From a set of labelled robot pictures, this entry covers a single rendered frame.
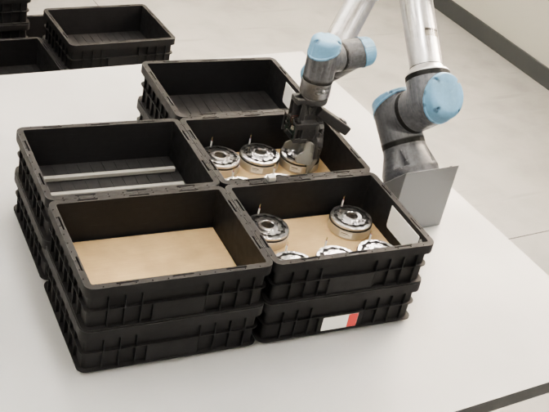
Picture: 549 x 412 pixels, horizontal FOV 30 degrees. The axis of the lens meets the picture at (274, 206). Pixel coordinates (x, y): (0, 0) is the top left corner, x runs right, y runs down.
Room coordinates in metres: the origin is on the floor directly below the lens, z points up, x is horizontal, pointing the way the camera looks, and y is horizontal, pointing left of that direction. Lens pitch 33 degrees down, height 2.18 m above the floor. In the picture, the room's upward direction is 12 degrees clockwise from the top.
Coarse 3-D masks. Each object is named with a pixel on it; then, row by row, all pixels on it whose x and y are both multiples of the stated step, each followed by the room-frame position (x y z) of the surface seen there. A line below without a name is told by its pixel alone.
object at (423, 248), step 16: (320, 176) 2.08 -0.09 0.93; (336, 176) 2.10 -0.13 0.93; (352, 176) 2.11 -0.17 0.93; (368, 176) 2.14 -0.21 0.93; (384, 192) 2.08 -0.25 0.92; (240, 208) 1.87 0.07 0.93; (400, 208) 2.02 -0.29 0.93; (416, 224) 1.97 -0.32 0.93; (432, 240) 1.91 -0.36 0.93; (272, 256) 1.72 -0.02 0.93; (320, 256) 1.76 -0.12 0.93; (336, 256) 1.77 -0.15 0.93; (352, 256) 1.79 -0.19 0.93; (368, 256) 1.81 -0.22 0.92; (384, 256) 1.83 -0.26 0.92; (400, 256) 1.86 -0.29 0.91; (288, 272) 1.71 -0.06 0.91
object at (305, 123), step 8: (296, 96) 2.23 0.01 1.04; (296, 104) 2.23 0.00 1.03; (304, 104) 2.22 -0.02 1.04; (312, 104) 2.22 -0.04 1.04; (320, 104) 2.22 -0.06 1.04; (288, 112) 2.24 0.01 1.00; (296, 112) 2.23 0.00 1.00; (304, 112) 2.22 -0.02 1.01; (312, 112) 2.24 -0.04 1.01; (288, 120) 2.24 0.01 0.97; (296, 120) 2.23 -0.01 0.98; (304, 120) 2.23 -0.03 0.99; (312, 120) 2.24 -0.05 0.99; (320, 120) 2.24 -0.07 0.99; (288, 128) 2.23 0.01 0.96; (296, 128) 2.20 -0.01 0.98; (304, 128) 2.21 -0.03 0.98; (312, 128) 2.22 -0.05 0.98; (320, 128) 2.23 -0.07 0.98; (288, 136) 2.21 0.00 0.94; (296, 136) 2.20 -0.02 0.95; (304, 136) 2.22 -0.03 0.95; (312, 136) 2.23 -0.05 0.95
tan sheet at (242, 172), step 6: (240, 168) 2.20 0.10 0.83; (282, 168) 2.24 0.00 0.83; (318, 168) 2.28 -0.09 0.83; (324, 168) 2.29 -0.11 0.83; (240, 174) 2.17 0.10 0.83; (246, 174) 2.18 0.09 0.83; (252, 174) 2.19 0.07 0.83; (258, 174) 2.19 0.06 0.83; (288, 174) 2.22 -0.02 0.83; (294, 174) 2.23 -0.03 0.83
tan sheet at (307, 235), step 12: (324, 216) 2.07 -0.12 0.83; (300, 228) 2.00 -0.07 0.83; (312, 228) 2.01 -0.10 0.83; (324, 228) 2.02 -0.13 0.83; (372, 228) 2.06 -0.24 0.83; (288, 240) 1.94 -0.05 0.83; (300, 240) 1.95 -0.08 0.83; (312, 240) 1.96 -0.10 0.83; (324, 240) 1.97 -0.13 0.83; (336, 240) 1.98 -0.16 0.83; (348, 240) 1.99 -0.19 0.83; (360, 240) 2.00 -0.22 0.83; (384, 240) 2.02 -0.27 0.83; (276, 252) 1.88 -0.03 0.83; (300, 252) 1.90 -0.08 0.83; (312, 252) 1.91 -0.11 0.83
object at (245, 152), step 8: (248, 144) 2.27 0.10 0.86; (256, 144) 2.28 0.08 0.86; (264, 144) 2.29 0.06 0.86; (240, 152) 2.23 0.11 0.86; (248, 152) 2.23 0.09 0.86; (272, 152) 2.26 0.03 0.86; (248, 160) 2.20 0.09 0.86; (256, 160) 2.21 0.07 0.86; (264, 160) 2.21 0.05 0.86; (272, 160) 2.22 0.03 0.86
